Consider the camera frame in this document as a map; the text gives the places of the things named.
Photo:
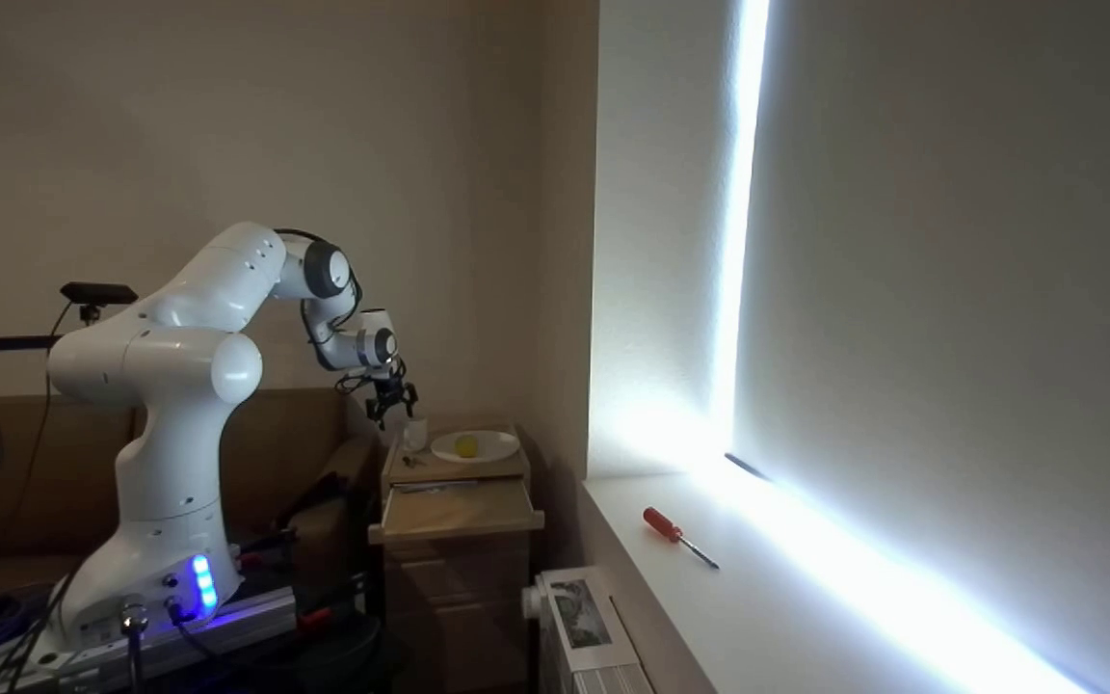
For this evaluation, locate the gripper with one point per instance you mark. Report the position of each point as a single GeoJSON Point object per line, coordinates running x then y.
{"type": "Point", "coordinates": [389, 379]}

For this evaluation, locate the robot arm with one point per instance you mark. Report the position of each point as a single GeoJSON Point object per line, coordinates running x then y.
{"type": "Point", "coordinates": [170, 463]}

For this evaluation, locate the white mug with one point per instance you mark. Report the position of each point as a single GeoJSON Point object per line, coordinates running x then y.
{"type": "Point", "coordinates": [415, 435]}

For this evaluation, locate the wooden pull-out shelf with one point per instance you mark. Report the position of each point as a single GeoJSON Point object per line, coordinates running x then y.
{"type": "Point", "coordinates": [459, 511]}

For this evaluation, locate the wooden nightstand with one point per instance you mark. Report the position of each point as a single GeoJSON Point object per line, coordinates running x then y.
{"type": "Point", "coordinates": [459, 569]}

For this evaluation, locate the nightstand drawer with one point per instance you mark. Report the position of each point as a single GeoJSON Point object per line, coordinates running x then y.
{"type": "Point", "coordinates": [459, 569]}

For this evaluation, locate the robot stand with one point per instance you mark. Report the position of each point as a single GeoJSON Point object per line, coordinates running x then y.
{"type": "Point", "coordinates": [227, 627]}

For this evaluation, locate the small dark keys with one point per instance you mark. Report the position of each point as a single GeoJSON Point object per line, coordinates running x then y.
{"type": "Point", "coordinates": [410, 462]}

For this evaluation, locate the yellow fruit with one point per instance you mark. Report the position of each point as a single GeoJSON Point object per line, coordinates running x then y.
{"type": "Point", "coordinates": [466, 445]}

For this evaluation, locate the white plate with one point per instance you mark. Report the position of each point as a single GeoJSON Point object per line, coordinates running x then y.
{"type": "Point", "coordinates": [492, 446]}

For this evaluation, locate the brown sofa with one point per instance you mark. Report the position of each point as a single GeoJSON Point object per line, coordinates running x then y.
{"type": "Point", "coordinates": [285, 453]}

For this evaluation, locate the white radiator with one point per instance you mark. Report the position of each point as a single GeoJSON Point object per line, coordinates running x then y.
{"type": "Point", "coordinates": [584, 636]}

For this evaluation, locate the white roller window blind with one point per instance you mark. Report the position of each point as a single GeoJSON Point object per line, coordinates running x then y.
{"type": "Point", "coordinates": [950, 289]}

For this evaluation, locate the camera on mount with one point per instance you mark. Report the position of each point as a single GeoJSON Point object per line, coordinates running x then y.
{"type": "Point", "coordinates": [97, 292]}

